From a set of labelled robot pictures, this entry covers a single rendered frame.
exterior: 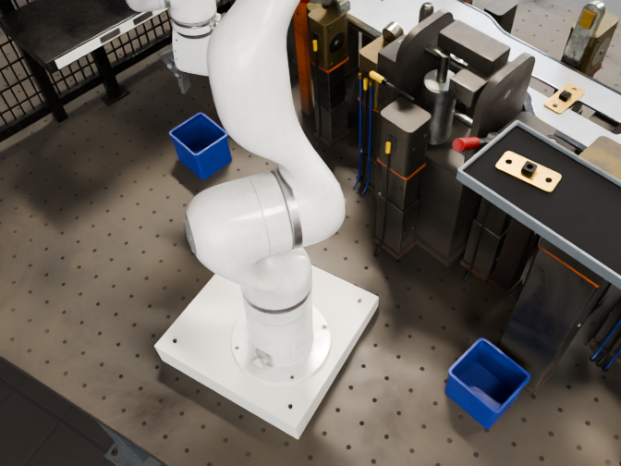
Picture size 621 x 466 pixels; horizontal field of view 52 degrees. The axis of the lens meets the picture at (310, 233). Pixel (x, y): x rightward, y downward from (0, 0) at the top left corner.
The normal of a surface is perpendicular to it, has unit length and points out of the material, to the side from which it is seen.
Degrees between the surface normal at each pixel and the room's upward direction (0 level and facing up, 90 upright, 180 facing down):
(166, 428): 0
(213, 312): 5
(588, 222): 0
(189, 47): 89
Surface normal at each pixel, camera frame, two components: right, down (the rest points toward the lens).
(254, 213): 0.19, -0.10
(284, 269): 0.47, -0.40
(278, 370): -0.01, -0.64
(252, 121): 0.00, 0.67
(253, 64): 0.18, 0.55
